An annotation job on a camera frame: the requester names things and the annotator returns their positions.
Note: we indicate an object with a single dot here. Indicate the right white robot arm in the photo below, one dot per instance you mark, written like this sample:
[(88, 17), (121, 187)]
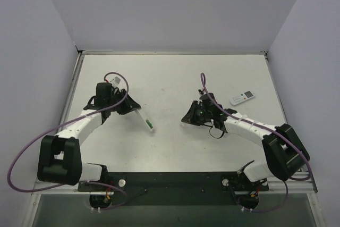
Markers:
[(284, 152)]

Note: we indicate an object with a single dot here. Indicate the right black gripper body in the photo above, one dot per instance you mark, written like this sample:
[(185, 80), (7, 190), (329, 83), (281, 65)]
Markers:
[(194, 112)]

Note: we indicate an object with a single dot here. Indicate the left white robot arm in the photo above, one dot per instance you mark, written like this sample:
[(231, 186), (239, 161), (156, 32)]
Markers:
[(60, 158)]

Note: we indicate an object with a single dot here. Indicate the wide white remote with display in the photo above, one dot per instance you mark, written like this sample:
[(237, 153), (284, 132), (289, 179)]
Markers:
[(241, 98)]

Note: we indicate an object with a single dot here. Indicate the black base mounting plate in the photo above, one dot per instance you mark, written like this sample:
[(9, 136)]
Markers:
[(181, 188)]

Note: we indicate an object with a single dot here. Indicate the slim white remote control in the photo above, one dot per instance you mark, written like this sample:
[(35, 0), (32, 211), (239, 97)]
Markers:
[(145, 119)]

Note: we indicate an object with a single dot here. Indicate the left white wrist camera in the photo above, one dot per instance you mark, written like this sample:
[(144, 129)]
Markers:
[(115, 82)]

